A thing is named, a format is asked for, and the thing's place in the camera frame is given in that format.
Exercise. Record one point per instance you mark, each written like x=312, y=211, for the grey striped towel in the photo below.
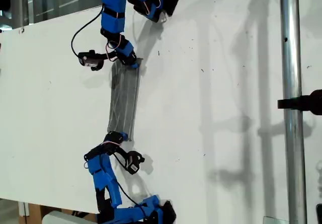
x=124, y=95

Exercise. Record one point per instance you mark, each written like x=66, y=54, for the white box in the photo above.
x=65, y=219

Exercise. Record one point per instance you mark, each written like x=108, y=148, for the wooden table leg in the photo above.
x=34, y=214

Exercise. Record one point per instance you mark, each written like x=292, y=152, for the black round object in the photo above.
x=4, y=1

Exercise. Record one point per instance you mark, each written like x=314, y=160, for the black clamp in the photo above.
x=302, y=103

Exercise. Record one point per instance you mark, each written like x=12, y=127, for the small black box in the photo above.
x=319, y=212

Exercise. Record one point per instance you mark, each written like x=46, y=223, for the short black camera stalk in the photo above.
x=109, y=57
x=120, y=153

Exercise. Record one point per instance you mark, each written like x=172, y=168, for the black camera box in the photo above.
x=133, y=163
x=88, y=60

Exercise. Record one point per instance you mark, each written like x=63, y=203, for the white leg bracket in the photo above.
x=23, y=209

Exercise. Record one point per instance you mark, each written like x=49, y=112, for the steel post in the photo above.
x=291, y=58

